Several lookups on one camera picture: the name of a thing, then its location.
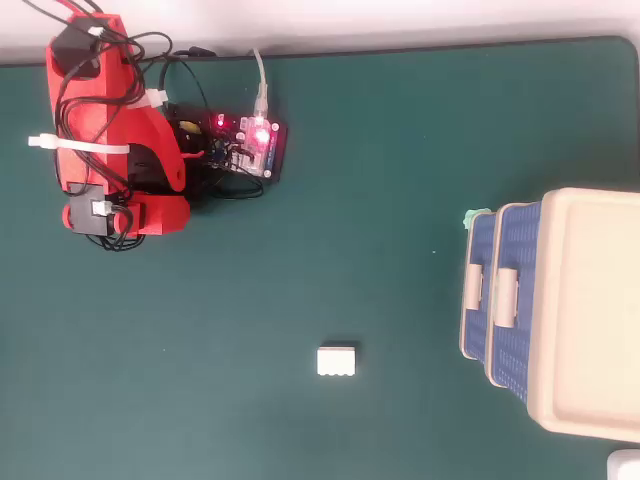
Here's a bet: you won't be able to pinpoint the controller circuit board black base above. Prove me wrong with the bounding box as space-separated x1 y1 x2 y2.
167 102 290 186

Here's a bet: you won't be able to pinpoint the small white cube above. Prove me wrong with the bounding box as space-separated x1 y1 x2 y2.
316 344 361 378

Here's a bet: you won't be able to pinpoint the dark green table mat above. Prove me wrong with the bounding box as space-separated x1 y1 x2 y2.
0 34 640 480

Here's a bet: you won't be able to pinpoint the white zip tie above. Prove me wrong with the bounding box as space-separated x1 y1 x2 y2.
27 133 130 158
126 88 170 112

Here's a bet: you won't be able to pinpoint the beige plastic drawer cabinet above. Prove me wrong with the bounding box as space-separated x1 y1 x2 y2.
525 187 640 444

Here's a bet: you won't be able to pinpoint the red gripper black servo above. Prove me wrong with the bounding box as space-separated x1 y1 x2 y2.
60 192 193 239

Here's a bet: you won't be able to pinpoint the blue drawer beige handle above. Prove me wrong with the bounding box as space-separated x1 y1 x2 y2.
458 211 497 362
485 201 545 407

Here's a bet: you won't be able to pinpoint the white USB cable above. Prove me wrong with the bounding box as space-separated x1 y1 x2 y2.
250 47 272 120

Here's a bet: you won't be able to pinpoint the black power cable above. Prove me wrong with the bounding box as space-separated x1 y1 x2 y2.
158 45 219 119

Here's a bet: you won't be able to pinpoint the black and red arm wires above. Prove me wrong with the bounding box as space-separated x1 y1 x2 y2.
22 0 174 254

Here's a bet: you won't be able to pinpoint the white object at edge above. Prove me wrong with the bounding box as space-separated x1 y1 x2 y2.
606 448 640 480

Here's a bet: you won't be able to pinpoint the small green object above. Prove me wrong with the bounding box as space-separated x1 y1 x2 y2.
461 208 490 232

